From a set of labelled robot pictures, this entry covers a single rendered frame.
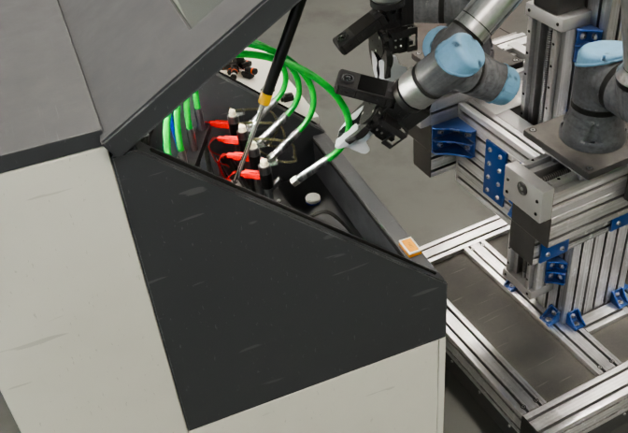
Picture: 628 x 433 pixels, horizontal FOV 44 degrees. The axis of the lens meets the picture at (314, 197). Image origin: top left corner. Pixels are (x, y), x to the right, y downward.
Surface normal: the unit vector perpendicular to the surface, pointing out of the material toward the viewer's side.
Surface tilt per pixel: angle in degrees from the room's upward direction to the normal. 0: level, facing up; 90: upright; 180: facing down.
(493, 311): 0
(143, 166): 90
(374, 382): 90
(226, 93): 90
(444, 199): 0
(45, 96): 0
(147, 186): 90
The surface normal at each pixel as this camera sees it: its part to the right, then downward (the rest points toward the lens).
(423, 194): -0.08, -0.80
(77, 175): 0.36, 0.54
